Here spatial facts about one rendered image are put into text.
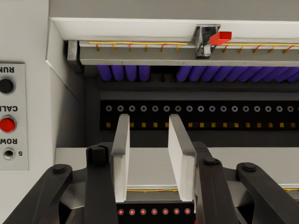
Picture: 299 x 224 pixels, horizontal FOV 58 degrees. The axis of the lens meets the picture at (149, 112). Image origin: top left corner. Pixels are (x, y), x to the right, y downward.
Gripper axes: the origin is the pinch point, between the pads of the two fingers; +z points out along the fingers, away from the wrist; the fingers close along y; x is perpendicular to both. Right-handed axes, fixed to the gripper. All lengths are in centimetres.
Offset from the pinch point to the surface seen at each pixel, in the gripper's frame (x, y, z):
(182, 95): -3.6, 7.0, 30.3
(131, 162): -7.5, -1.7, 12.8
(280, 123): -8.1, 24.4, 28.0
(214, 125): -8.3, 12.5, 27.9
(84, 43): 5.9, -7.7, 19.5
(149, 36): 6.9, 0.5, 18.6
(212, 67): 2.5, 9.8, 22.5
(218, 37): 7.1, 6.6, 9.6
